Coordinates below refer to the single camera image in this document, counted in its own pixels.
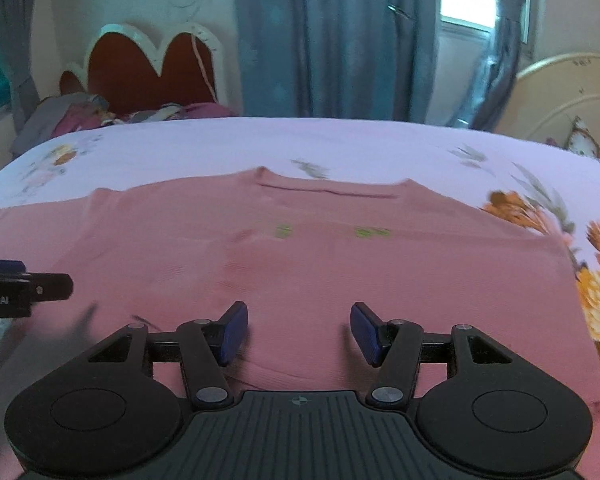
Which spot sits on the blue curtain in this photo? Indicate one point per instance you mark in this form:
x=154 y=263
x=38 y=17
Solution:
x=502 y=50
x=330 y=35

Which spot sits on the dark curtain clip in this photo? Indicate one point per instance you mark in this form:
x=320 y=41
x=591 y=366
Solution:
x=399 y=9

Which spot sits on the red white-framed headboard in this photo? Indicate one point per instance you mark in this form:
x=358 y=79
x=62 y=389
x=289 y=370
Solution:
x=124 y=70

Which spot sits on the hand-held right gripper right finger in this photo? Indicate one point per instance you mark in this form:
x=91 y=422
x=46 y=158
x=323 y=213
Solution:
x=364 y=332

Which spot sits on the patterned cream pillow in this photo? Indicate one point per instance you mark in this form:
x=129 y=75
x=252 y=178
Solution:
x=582 y=140

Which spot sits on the floral white bedsheet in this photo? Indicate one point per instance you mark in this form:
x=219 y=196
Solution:
x=330 y=145

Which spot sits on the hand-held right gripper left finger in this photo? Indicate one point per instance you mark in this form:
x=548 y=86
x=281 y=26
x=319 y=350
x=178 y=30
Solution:
x=234 y=331

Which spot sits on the grey curtain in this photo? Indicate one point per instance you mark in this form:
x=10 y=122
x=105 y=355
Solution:
x=14 y=60

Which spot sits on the magenta pillow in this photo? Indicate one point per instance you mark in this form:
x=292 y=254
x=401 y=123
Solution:
x=207 y=110

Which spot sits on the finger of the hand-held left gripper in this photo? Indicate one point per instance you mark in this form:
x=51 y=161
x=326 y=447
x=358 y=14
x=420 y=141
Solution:
x=54 y=287

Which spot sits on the colourful printed cloth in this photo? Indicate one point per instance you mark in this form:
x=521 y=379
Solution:
x=144 y=114

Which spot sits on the pink knit sweater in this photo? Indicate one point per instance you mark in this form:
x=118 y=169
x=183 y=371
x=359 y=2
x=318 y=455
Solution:
x=300 y=270

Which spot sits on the cream round headboard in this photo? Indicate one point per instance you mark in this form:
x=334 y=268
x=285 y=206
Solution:
x=555 y=95

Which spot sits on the magenta cloth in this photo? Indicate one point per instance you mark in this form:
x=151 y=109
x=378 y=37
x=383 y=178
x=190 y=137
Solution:
x=77 y=120

